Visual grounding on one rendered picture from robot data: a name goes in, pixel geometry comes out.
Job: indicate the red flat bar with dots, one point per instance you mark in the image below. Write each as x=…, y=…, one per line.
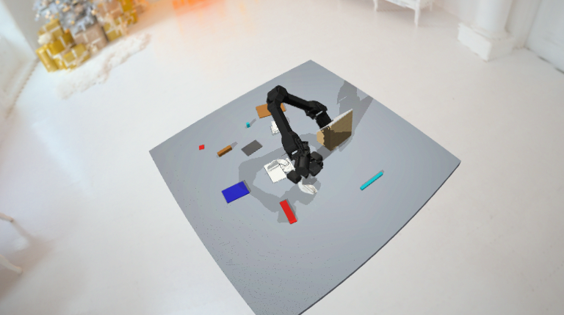
x=287, y=210

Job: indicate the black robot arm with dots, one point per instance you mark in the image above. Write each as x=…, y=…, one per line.
x=290, y=140

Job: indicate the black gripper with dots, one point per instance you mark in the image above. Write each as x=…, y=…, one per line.
x=297, y=178

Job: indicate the teal rectangular bar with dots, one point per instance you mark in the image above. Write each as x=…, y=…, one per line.
x=373, y=179

